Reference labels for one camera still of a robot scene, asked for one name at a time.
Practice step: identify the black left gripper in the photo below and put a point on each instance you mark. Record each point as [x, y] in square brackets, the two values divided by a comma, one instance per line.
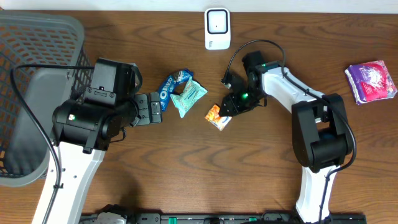
[143, 109]

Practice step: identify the blue Oreo cookie pack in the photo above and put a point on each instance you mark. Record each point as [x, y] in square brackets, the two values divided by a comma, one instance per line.
[169, 85]

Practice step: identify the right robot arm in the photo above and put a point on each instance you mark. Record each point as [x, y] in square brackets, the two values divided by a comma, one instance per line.
[321, 135]

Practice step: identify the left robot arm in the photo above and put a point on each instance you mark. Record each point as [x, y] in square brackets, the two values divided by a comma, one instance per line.
[77, 171]

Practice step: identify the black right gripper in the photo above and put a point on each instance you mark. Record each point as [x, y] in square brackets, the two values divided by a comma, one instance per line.
[233, 107]

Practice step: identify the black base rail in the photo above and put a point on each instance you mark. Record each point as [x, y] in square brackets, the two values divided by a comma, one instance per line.
[117, 214]

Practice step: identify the red purple snack pack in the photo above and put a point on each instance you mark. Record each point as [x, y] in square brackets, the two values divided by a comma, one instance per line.
[370, 81]

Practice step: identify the orange small snack box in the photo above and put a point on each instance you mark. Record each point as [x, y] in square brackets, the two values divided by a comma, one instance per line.
[214, 118]

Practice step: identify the teal snack packet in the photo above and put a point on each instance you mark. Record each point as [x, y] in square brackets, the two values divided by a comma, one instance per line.
[192, 92]

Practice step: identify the grey plastic shopping basket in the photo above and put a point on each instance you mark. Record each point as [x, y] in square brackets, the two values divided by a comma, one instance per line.
[49, 51]

